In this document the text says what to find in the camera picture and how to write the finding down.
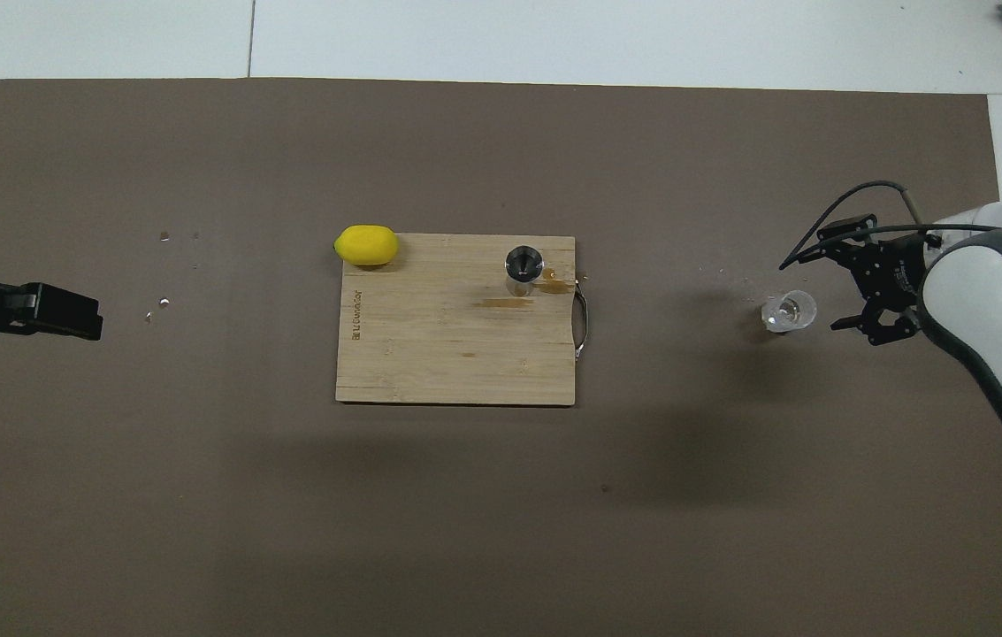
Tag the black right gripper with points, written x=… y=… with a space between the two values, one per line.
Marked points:
x=890 y=274

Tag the clear plastic cup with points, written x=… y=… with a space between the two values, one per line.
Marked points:
x=789 y=311

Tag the steel cocktail jigger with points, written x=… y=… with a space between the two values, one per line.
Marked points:
x=524 y=265

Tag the yellow lemon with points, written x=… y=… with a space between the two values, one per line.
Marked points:
x=366 y=246

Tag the bamboo cutting board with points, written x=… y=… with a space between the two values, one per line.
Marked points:
x=447 y=354

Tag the brown table mat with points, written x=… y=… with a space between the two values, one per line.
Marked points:
x=465 y=531

